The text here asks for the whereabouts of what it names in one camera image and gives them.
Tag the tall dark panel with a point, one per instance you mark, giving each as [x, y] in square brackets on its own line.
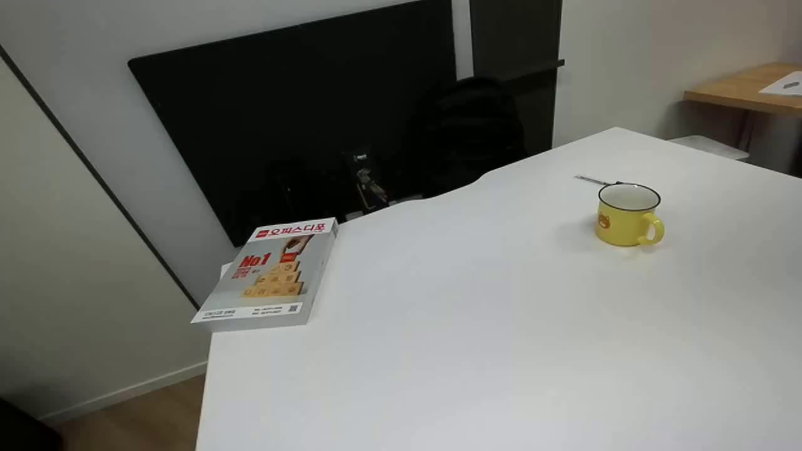
[516, 52]

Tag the large black monitor screen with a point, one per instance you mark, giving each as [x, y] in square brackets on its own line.
[276, 116]

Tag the yellow enamel cup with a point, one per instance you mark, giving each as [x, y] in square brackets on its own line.
[621, 226]

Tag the white paper sheet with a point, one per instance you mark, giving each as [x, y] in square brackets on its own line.
[784, 83]

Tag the blue marker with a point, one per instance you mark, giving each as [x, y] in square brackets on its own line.
[595, 179]

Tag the wooden desk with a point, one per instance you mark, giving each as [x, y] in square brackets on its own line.
[740, 91]

